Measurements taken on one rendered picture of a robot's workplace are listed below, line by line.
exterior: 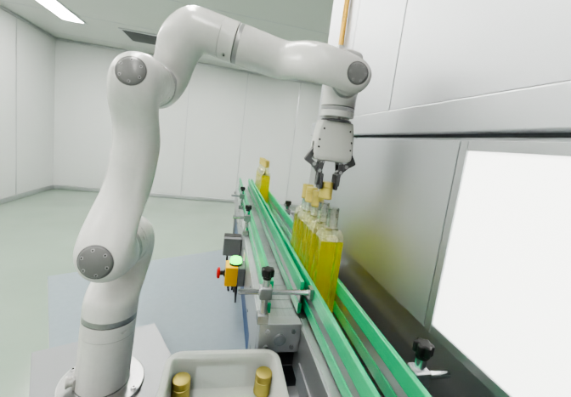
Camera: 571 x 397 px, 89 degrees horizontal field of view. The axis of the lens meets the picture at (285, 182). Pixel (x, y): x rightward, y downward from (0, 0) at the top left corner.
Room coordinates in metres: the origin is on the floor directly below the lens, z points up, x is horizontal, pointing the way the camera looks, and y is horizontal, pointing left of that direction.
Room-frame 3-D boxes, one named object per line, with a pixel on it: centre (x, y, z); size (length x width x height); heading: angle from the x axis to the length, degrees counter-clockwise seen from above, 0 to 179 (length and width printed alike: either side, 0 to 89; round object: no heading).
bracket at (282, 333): (0.61, -0.03, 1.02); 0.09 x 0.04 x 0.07; 102
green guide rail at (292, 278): (1.50, 0.12, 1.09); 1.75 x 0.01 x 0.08; 12
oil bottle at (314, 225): (0.74, -0.11, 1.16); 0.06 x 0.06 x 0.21; 12
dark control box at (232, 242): (1.28, 0.21, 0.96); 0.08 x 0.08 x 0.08; 12
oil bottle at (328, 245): (0.68, -0.12, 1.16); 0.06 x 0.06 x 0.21; 12
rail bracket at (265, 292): (0.60, -0.01, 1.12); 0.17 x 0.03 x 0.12; 102
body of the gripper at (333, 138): (0.74, -0.11, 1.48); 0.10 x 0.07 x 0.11; 102
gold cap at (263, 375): (0.54, 0.00, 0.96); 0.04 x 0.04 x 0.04
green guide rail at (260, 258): (1.48, 0.19, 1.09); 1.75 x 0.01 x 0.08; 12
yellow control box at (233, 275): (1.01, 0.15, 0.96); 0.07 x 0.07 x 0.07; 12
